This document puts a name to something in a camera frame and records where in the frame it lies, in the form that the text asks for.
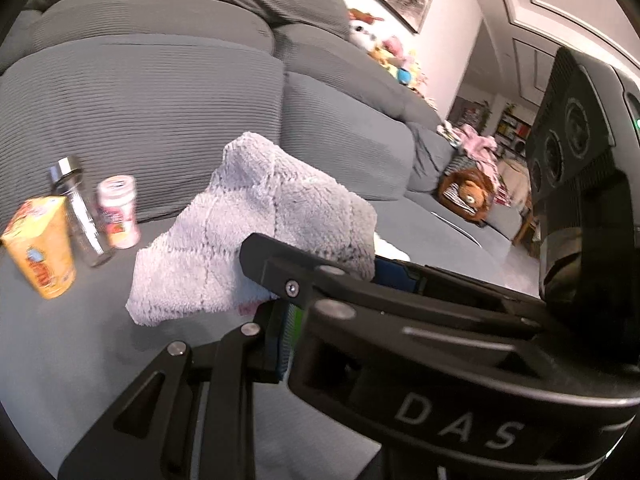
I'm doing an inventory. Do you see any grey fluffy towel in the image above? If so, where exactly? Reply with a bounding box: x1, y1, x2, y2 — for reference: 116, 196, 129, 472
126, 132, 376, 326

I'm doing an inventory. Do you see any brown plush toy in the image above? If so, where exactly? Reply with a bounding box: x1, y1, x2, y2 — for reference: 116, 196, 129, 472
436, 168, 494, 224

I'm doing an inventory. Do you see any yellow carton box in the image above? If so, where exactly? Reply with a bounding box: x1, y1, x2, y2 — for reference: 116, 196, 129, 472
1, 196, 76, 299

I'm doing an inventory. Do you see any pink white can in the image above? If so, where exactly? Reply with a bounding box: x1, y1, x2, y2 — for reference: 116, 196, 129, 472
96, 174, 140, 249

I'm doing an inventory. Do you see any pink clothes pile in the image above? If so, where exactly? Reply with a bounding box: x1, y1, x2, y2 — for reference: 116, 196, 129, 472
437, 122, 510, 206

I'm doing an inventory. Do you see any glass jar metal lid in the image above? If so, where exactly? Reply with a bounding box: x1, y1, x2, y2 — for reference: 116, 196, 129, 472
48, 155, 113, 268

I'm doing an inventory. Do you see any pile of plush toys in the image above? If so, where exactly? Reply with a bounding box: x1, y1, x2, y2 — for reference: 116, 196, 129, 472
348, 8, 433, 104

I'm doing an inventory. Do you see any grey fabric sofa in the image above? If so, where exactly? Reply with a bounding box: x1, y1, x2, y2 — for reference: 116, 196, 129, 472
0, 0, 542, 480

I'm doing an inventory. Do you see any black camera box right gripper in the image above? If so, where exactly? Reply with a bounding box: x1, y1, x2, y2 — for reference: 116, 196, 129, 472
526, 47, 639, 366

